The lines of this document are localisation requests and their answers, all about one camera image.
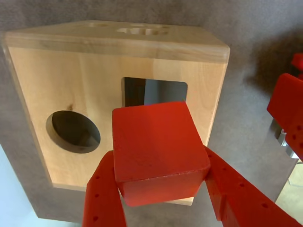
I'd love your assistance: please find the wooden shape sorter box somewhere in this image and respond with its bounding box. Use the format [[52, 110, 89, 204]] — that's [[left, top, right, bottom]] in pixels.
[[0, 20, 231, 206]]

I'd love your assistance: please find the aluminium profile rail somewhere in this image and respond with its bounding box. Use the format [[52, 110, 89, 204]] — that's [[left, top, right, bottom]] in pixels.
[[269, 118, 299, 159]]

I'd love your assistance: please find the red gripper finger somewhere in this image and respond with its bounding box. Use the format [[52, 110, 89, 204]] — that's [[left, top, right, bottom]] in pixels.
[[205, 146, 303, 227], [81, 150, 127, 227]]

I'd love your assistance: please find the red wooden cube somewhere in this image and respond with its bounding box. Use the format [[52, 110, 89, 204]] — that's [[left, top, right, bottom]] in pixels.
[[111, 101, 211, 208]]

